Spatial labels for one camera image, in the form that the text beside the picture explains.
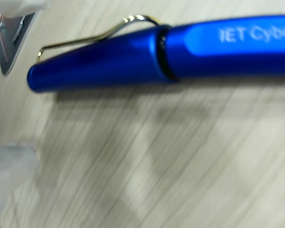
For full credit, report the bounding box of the blue pen with gold clip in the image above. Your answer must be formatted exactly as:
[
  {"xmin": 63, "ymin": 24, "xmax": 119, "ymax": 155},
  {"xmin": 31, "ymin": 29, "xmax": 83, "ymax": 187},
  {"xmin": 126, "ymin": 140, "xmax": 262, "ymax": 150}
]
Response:
[{"xmin": 27, "ymin": 14, "xmax": 285, "ymax": 93}]

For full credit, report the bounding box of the silver metal bracket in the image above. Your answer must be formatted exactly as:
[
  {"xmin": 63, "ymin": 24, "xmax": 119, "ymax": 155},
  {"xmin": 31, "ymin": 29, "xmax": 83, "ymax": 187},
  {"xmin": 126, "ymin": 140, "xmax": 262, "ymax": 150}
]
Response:
[{"xmin": 0, "ymin": 12, "xmax": 38, "ymax": 77}]

